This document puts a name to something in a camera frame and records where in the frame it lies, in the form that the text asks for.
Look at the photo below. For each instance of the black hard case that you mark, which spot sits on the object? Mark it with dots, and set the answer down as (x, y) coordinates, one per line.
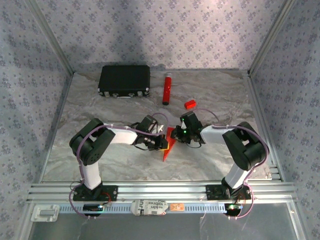
(123, 78)

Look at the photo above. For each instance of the small red block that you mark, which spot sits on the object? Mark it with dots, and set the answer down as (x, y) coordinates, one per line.
(190, 104)

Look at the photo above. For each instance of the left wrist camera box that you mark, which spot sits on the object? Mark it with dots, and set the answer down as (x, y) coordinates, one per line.
(160, 128)

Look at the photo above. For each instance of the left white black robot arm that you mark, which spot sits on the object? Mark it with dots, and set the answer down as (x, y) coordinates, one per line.
(90, 150)

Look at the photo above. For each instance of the red cylindrical tube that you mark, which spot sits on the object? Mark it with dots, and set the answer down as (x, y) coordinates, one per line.
(166, 87)

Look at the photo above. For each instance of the orange label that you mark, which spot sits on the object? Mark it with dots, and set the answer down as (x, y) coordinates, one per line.
(177, 207)

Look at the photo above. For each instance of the aluminium corner post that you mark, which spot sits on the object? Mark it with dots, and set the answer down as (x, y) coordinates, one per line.
(50, 36)
(272, 35)

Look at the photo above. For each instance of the white plastic bracket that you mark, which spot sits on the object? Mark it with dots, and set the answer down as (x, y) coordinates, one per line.
(45, 213)

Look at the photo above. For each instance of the small black controller board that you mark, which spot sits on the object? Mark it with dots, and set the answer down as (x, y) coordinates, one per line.
(92, 208)
(232, 208)

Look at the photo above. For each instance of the red paper sheet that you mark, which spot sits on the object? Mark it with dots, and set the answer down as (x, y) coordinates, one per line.
(168, 152)

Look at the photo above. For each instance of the aluminium table edge rail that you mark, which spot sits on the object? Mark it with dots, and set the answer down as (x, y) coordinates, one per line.
(61, 105)
(257, 105)

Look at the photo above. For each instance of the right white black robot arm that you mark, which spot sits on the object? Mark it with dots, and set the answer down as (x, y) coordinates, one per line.
(247, 150)

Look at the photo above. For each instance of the aluminium mounting rail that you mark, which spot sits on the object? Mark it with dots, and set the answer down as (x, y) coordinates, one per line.
(162, 190)

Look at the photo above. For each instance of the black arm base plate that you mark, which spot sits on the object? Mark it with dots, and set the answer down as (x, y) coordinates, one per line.
(110, 192)
(212, 192)

